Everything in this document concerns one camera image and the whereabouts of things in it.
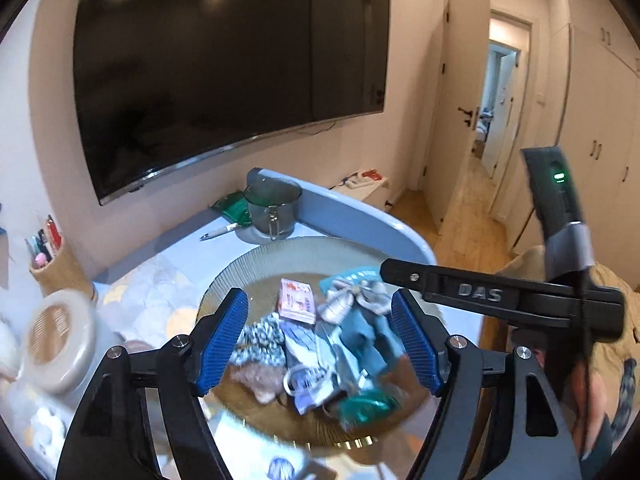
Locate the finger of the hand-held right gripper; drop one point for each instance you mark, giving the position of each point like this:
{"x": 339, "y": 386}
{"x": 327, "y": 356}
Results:
{"x": 470, "y": 290}

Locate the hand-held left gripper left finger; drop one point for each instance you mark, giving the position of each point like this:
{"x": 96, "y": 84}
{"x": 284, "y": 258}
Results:
{"x": 225, "y": 345}

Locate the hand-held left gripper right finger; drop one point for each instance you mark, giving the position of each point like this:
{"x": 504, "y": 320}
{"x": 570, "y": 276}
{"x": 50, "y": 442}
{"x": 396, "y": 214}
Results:
{"x": 417, "y": 345}

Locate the checkered scrunchie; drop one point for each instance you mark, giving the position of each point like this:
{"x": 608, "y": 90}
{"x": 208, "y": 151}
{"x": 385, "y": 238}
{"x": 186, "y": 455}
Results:
{"x": 262, "y": 340}

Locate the blue face mask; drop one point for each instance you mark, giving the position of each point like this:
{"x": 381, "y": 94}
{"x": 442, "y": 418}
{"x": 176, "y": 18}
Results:
{"x": 370, "y": 340}

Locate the brown fluffy scrunchie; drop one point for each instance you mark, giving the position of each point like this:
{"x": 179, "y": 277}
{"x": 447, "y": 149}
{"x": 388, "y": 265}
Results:
{"x": 262, "y": 382}

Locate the green shiny wrapper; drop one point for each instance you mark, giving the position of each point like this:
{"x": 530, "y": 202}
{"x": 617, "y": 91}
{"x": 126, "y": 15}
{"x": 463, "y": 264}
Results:
{"x": 367, "y": 410}

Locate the blue white bow scrunchie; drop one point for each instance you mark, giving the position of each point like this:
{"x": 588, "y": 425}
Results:
{"x": 350, "y": 297}

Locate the ribbed glass plate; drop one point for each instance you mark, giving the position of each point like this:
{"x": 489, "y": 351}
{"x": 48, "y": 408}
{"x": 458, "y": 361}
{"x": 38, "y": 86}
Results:
{"x": 260, "y": 270}

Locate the pink red packet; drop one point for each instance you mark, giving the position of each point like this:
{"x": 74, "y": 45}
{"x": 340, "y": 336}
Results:
{"x": 297, "y": 302}

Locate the teal packet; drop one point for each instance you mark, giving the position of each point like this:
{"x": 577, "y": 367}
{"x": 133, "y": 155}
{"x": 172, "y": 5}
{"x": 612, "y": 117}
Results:
{"x": 357, "y": 274}

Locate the person's right hand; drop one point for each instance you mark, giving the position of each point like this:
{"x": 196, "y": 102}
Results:
{"x": 595, "y": 410}

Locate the white wardrobe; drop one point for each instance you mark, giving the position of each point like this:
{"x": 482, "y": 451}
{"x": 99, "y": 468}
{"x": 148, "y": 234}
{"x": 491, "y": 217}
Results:
{"x": 600, "y": 125}

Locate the white pen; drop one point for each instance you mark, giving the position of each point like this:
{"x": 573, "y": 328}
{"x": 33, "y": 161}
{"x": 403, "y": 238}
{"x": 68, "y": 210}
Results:
{"x": 220, "y": 231}

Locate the white room door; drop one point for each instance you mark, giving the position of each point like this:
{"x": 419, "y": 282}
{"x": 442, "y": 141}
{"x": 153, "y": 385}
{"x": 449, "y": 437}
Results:
{"x": 457, "y": 110}

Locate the green foil packet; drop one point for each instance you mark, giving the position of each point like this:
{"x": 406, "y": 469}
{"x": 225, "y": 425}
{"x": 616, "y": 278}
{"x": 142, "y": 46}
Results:
{"x": 230, "y": 207}

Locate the grey metal mug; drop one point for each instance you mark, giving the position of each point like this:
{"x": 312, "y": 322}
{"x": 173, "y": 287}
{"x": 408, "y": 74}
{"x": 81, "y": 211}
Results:
{"x": 272, "y": 210}

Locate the white printed packet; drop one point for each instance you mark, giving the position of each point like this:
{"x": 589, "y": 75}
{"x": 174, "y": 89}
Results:
{"x": 300, "y": 470}

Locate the blue desk side panel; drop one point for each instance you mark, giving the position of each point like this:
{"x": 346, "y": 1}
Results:
{"x": 340, "y": 215}

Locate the white power strip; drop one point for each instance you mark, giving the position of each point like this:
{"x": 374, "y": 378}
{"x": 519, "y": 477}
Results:
{"x": 362, "y": 178}

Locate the bamboo pen holder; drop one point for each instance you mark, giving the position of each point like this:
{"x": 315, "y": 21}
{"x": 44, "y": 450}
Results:
{"x": 62, "y": 275}

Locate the bunch of pens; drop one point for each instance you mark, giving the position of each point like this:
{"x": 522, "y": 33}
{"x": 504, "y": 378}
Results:
{"x": 45, "y": 242}

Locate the black wall television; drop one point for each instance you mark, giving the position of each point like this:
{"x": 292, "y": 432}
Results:
{"x": 225, "y": 75}

